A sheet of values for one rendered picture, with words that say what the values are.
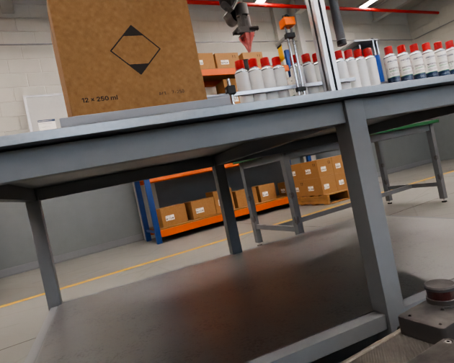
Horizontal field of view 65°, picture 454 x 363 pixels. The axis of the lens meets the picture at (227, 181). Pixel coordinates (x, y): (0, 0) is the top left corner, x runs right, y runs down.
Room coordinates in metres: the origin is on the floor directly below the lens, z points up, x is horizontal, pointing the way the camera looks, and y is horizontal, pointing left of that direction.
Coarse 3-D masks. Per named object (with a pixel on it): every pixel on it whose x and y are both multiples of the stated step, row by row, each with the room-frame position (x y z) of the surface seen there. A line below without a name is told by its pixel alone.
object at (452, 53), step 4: (452, 40) 1.69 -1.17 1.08; (448, 44) 1.69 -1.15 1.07; (452, 44) 1.68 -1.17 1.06; (448, 48) 1.69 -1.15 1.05; (452, 48) 1.68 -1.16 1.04; (448, 52) 1.69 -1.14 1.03; (452, 52) 1.68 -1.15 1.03; (448, 56) 1.69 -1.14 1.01; (452, 56) 1.68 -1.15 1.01; (448, 60) 1.69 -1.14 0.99; (452, 60) 1.68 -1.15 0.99; (448, 64) 1.70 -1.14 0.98; (452, 64) 1.68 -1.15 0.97; (452, 68) 1.69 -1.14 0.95; (452, 72) 1.69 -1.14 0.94
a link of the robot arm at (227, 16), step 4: (236, 0) 1.54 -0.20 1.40; (224, 4) 1.51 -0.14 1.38; (228, 4) 1.51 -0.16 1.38; (224, 8) 1.53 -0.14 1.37; (228, 8) 1.52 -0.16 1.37; (232, 8) 1.52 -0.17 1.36; (228, 12) 1.55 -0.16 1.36; (232, 12) 1.59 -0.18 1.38; (224, 16) 1.61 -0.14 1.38; (228, 16) 1.60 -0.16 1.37; (232, 16) 1.59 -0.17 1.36; (228, 20) 1.61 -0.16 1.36; (232, 20) 1.60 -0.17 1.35; (236, 20) 1.60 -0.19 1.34; (228, 24) 1.63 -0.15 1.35; (232, 24) 1.63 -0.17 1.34
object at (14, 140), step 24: (312, 96) 0.88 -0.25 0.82; (336, 96) 0.91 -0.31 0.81; (360, 96) 0.96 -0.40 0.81; (120, 120) 0.73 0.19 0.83; (144, 120) 0.75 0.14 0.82; (168, 120) 0.76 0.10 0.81; (192, 120) 0.80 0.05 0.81; (384, 120) 2.17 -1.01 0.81; (0, 144) 0.66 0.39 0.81; (24, 144) 0.68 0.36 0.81; (48, 144) 0.73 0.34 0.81; (240, 144) 1.71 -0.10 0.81; (120, 168) 1.64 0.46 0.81; (144, 168) 1.95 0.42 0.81
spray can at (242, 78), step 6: (240, 60) 1.32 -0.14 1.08; (240, 66) 1.32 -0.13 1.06; (240, 72) 1.31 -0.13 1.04; (246, 72) 1.32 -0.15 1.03; (240, 78) 1.32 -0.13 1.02; (246, 78) 1.32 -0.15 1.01; (240, 84) 1.32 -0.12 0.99; (246, 84) 1.32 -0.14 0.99; (240, 90) 1.32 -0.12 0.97; (246, 90) 1.31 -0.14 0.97; (240, 96) 1.33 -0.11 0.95; (246, 96) 1.31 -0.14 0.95; (252, 96) 1.33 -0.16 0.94
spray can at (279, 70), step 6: (276, 60) 1.38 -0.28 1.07; (276, 66) 1.37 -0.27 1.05; (282, 66) 1.37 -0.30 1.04; (276, 72) 1.37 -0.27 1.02; (282, 72) 1.37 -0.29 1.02; (276, 78) 1.37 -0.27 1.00; (282, 78) 1.37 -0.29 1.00; (282, 84) 1.37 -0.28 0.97; (288, 90) 1.38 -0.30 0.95; (282, 96) 1.37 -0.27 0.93; (288, 96) 1.37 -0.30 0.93
